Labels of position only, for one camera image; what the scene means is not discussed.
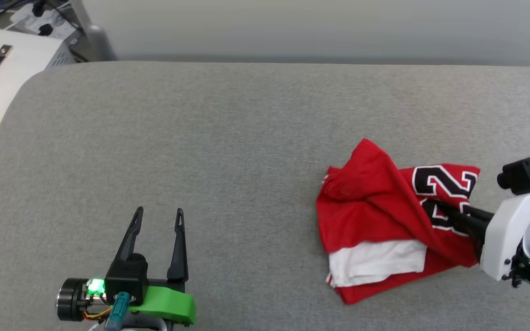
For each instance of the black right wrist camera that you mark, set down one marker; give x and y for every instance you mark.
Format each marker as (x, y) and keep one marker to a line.
(522, 174)

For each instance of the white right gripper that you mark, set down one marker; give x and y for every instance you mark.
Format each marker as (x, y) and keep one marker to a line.
(504, 239)

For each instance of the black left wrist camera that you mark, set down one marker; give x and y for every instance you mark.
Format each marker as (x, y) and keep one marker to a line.
(127, 276)

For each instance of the white power strip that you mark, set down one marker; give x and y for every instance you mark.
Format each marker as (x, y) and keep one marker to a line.
(30, 18)

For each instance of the white metal desk leg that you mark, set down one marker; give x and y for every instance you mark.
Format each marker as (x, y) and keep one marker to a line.
(95, 41)

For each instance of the red and white jersey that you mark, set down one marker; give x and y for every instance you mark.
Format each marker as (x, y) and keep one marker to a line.
(366, 207)

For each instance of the grey fabric sofa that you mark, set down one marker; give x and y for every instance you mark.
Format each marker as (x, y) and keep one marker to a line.
(246, 161)

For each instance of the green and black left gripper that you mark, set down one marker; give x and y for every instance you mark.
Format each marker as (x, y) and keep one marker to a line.
(168, 303)

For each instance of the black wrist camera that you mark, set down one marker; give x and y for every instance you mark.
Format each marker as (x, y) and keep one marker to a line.
(522, 174)
(127, 276)

